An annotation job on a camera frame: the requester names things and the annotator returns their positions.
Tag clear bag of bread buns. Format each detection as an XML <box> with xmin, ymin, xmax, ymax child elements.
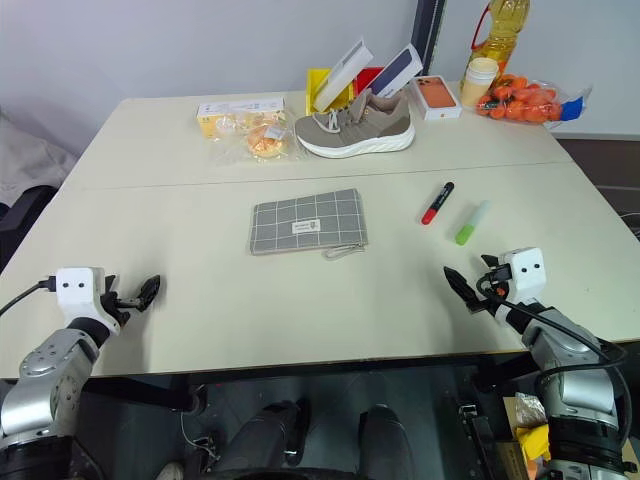
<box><xmin>208</xmin><ymin>109</ymin><xmax>307</xmax><ymax>167</ymax></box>

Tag black chair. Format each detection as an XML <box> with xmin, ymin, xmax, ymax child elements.
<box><xmin>0</xmin><ymin>183</ymin><xmax>57</xmax><ymax>274</ymax></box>

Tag red plastic bin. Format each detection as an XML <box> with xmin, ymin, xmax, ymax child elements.
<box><xmin>353</xmin><ymin>66</ymin><xmax>387</xmax><ymax>95</ymax></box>

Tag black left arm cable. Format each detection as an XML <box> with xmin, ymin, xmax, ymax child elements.
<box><xmin>0</xmin><ymin>278</ymin><xmax>59</xmax><ymax>317</ymax></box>

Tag yellow plastic bin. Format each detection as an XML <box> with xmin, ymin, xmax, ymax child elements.
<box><xmin>304</xmin><ymin>66</ymin><xmax>362</xmax><ymax>117</ymax></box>

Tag green highlighter pen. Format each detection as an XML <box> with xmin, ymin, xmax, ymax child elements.
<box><xmin>454</xmin><ymin>199</ymin><xmax>492</xmax><ymax>247</ymax></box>

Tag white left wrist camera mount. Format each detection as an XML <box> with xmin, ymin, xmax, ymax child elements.
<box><xmin>54</xmin><ymin>267</ymin><xmax>123</xmax><ymax>335</ymax></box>

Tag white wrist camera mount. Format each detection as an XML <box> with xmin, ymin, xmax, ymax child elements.
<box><xmin>491</xmin><ymin>246</ymin><xmax>547</xmax><ymax>327</ymax></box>
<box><xmin>54</xmin><ymin>267</ymin><xmax>123</xmax><ymax>335</ymax></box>

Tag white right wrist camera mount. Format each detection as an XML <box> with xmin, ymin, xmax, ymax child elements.
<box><xmin>491</xmin><ymin>246</ymin><xmax>547</xmax><ymax>327</ymax></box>

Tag white crumpled cloth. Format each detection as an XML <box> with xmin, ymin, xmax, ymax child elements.
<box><xmin>0</xmin><ymin>105</ymin><xmax>82</xmax><ymax>207</ymax></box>

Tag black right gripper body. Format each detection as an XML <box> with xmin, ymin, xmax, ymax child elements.
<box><xmin>473</xmin><ymin>265</ymin><xmax>514</xmax><ymax>316</ymax></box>

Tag black cables beside table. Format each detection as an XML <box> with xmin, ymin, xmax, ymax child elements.
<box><xmin>618</xmin><ymin>208</ymin><xmax>640</xmax><ymax>247</ymax></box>

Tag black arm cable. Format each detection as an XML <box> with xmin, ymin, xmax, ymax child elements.
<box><xmin>475</xmin><ymin>272</ymin><xmax>630</xmax><ymax>416</ymax></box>
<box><xmin>0</xmin><ymin>278</ymin><xmax>59</xmax><ymax>317</ymax></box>

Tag cooking oil bottle red handle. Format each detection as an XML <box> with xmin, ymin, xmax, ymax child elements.
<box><xmin>466</xmin><ymin>0</ymin><xmax>532</xmax><ymax>81</ymax></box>

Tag orange smartphone box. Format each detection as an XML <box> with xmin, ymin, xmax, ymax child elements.
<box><xmin>410</xmin><ymin>74</ymin><xmax>464</xmax><ymax>122</ymax></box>

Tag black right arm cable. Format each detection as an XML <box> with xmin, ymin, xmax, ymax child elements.
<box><xmin>475</xmin><ymin>272</ymin><xmax>630</xmax><ymax>416</ymax></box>

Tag taupe sneaker with white sole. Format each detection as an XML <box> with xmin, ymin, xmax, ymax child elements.
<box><xmin>293</xmin><ymin>89</ymin><xmax>417</xmax><ymax>160</ymax></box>

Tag bag of small oranges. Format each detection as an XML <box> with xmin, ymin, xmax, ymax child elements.
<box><xmin>473</xmin><ymin>72</ymin><xmax>595</xmax><ymax>132</ymax></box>

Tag yellow and white snack box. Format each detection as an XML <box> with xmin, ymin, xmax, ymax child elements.
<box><xmin>195</xmin><ymin>96</ymin><xmax>288</xmax><ymax>142</ymax></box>

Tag dark rounded robot leg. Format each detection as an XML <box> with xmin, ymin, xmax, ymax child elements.
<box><xmin>357</xmin><ymin>404</ymin><xmax>417</xmax><ymax>480</ymax></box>
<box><xmin>217</xmin><ymin>396</ymin><xmax>312</xmax><ymax>474</ymax></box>

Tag grey checked pencil pouch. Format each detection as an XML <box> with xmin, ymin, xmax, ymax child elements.
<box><xmin>246</xmin><ymin>187</ymin><xmax>371</xmax><ymax>261</ymax></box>

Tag red and black marker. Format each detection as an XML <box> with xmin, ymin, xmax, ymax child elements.
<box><xmin>420</xmin><ymin>181</ymin><xmax>456</xmax><ymax>227</ymax></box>

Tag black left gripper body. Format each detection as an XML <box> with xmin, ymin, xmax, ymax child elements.
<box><xmin>99</xmin><ymin>273</ymin><xmax>143</xmax><ymax>324</ymax></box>

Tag dark blue flat box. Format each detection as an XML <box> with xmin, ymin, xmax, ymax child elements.
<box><xmin>371</xmin><ymin>43</ymin><xmax>425</xmax><ymax>100</ymax></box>

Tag long white cardboard box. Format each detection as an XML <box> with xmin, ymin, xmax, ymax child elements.
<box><xmin>313</xmin><ymin>39</ymin><xmax>375</xmax><ymax>110</ymax></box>

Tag cream plastic jar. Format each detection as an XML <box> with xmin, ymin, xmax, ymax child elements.
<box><xmin>459</xmin><ymin>56</ymin><xmax>500</xmax><ymax>109</ymax></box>

